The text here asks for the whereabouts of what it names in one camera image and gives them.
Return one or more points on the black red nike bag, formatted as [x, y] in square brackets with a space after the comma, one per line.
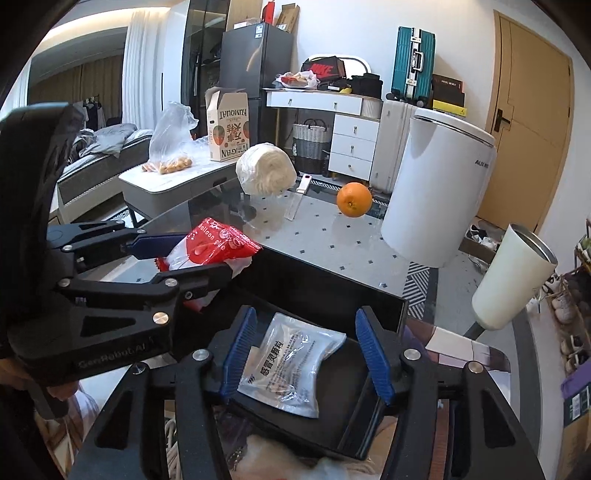
[327, 68]

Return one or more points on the anime print desk mat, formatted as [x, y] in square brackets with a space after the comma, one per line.
[451, 349]

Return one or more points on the clear plastic bag with fruit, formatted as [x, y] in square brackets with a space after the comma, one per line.
[172, 147]

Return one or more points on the teal suitcase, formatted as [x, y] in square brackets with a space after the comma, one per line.
[414, 65]

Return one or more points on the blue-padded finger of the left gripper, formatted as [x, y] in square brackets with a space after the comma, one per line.
[93, 244]
[106, 311]

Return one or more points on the dark grey refrigerator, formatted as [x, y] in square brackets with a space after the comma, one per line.
[251, 58]

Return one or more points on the wooden door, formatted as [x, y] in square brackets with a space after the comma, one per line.
[530, 116]

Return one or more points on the black storage box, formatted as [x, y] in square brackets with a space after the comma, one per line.
[350, 408]

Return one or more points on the shoe rack with shoes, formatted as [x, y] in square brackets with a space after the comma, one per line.
[568, 299]

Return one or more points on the grey white side table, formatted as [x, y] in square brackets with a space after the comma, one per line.
[150, 194]

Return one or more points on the orange fruit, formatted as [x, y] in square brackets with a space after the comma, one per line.
[354, 199]

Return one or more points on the black yellow boxes stack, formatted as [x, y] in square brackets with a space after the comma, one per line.
[448, 96]

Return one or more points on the fruit carton box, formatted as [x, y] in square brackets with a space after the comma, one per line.
[227, 120]

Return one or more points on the person left hand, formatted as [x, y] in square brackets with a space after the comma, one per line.
[13, 374]

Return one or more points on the white desk with drawers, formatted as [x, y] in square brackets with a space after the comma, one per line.
[354, 129]

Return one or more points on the white handled knife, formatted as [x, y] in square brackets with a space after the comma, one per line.
[296, 197]

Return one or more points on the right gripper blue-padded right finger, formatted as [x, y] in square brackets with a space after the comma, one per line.
[485, 439]

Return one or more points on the red snack packet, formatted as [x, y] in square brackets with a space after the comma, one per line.
[211, 242]

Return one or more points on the clear white medicine pouch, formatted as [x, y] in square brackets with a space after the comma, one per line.
[282, 372]

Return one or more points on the grey sofa with clothes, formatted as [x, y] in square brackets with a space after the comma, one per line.
[92, 179]

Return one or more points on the white suitcase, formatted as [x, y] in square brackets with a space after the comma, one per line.
[391, 143]

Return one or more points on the woven laundry basket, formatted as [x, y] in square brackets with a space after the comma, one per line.
[311, 144]

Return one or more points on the cream tumbler cup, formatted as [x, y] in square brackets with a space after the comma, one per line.
[520, 267]

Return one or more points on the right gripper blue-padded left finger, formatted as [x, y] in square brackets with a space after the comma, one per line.
[127, 439]

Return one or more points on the large white cylindrical appliance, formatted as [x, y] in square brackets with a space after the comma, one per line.
[442, 180]

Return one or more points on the wrapped white cabbage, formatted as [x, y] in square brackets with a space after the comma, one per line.
[265, 169]

